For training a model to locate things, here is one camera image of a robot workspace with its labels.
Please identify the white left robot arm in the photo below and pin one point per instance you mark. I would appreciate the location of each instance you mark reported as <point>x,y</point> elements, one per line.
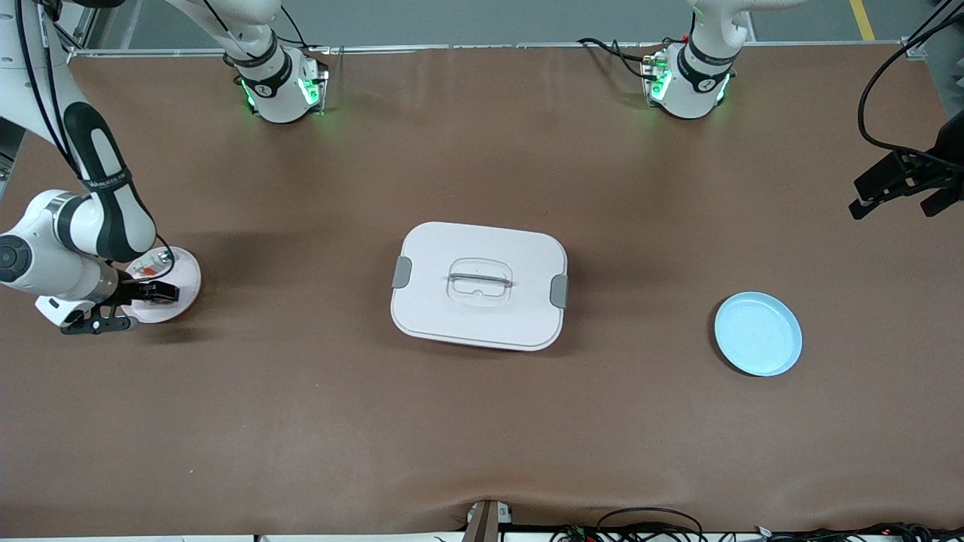
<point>697,94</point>

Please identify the brown camera mount bracket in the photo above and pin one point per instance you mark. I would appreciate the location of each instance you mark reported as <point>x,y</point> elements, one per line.
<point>486,523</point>

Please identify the brown table mat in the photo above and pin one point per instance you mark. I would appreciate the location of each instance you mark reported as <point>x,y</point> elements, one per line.
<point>301,414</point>

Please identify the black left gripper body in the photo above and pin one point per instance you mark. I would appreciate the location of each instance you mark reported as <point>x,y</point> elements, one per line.
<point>950,148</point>

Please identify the light blue round plate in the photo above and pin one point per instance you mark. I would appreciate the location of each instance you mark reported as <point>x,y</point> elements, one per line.
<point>757,335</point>

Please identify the aluminium frame profile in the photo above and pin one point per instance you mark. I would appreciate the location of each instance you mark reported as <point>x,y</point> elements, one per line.
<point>83,30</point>
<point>915,47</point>

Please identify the pink round plate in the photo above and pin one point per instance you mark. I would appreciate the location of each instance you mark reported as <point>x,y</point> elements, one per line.
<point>184,278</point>

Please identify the white lidded storage box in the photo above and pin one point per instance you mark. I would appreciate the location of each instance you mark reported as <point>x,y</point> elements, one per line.
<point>512,324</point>

